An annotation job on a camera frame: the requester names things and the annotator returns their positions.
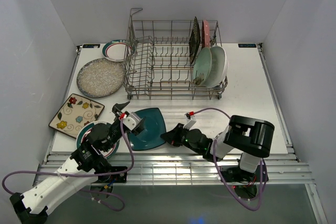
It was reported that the left XDOF label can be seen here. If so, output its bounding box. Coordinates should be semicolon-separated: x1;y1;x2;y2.
82;44;100;48

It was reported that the black floral square plate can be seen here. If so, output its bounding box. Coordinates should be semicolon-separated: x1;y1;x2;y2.
188;17;201;63

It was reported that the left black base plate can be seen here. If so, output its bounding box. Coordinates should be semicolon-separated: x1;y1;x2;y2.
98;166;128;185

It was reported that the large teal red rimmed plate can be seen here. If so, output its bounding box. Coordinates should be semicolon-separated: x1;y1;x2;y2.
76;121;120;159

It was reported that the right XDOF label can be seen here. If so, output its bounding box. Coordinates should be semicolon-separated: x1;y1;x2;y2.
238;44;257;48

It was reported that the light green floral plate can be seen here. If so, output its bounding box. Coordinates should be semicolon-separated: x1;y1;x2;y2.
193;47;212;87

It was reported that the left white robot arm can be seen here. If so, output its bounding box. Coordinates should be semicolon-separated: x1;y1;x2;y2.
10;102;145;223

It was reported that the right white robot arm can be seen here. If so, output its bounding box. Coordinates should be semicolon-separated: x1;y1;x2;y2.
161;113;275;183

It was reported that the white oval plate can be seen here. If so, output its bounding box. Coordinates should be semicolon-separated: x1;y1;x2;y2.
204;46;228;88

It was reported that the xdof label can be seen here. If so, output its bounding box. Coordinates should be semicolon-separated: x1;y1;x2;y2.
82;44;100;48
238;44;257;48

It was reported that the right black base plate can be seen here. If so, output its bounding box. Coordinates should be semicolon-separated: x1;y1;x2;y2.
219;165;269;184

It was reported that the grey speckled round plate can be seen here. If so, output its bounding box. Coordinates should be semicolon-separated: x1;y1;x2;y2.
76;58;124;98

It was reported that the grey wire dish rack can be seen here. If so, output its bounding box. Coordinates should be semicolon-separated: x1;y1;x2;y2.
123;8;228;100

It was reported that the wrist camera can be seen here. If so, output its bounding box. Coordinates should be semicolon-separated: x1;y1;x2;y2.
120;112;141;131
183;111;196;130

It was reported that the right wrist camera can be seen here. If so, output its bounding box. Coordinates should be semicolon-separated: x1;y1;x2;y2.
183;111;196;130

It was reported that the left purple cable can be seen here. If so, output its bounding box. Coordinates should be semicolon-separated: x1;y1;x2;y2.
2;119;135;211

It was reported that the small teal red rimmed plate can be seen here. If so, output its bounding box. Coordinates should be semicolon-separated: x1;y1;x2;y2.
102;39;135;62

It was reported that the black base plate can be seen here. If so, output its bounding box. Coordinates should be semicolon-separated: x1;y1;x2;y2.
98;166;128;185
219;165;269;184

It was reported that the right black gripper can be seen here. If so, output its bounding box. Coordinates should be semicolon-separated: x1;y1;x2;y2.
161;122;203;154

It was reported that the teal square plate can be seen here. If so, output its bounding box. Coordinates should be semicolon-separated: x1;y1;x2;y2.
128;108;166;151

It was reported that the cream floral square plate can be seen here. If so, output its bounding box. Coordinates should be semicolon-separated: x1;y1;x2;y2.
49;93;105;138

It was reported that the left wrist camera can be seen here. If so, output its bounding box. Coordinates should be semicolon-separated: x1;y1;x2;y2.
120;112;141;131

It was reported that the aluminium frame rail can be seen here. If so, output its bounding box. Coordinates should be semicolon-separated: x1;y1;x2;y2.
33;153;316;187

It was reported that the pink polka dot plate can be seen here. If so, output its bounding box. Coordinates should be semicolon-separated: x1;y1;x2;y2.
202;20;211;48

